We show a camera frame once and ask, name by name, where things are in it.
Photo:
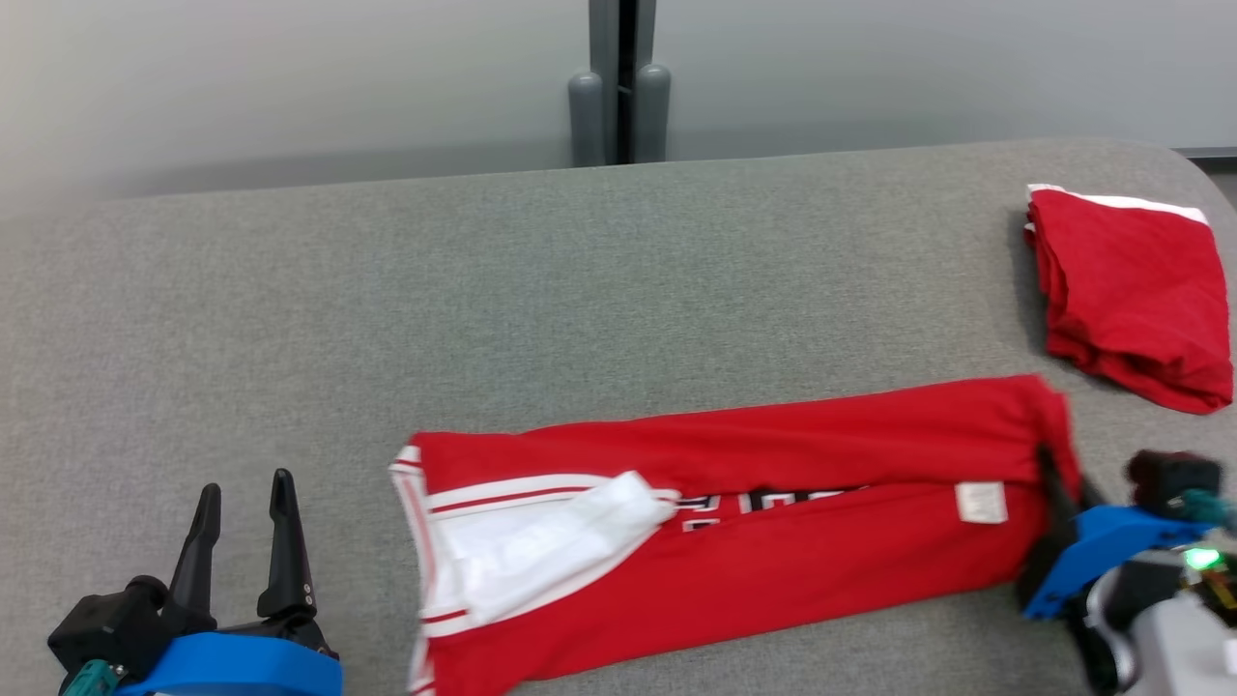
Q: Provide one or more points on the red basketball jersey white sleeves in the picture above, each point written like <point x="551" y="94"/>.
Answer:
<point x="773" y="580"/>

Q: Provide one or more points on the grey aluminium partition post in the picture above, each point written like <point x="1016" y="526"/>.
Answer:
<point x="618" y="87"/>

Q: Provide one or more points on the blue left camera mount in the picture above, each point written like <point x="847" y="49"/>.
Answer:
<point x="242" y="672"/>

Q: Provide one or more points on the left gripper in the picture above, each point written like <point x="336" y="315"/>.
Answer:
<point x="285" y="630"/>

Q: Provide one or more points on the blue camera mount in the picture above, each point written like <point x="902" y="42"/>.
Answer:
<point x="242" y="672"/>
<point x="1111" y="541"/>

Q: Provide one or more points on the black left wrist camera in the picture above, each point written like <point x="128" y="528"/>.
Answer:
<point x="106" y="623"/>

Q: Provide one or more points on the blue right camera mount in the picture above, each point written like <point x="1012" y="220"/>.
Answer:
<point x="1111" y="541"/>

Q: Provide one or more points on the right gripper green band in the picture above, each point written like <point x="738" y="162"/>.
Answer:
<point x="1049" y="556"/>

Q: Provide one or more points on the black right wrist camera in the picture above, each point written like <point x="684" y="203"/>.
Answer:
<point x="1169" y="481"/>

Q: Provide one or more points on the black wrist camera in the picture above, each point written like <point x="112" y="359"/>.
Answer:
<point x="1169" y="481"/>
<point x="106" y="623"/>

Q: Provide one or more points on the red shorts white stripe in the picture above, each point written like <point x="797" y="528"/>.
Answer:
<point x="1131" y="290"/>

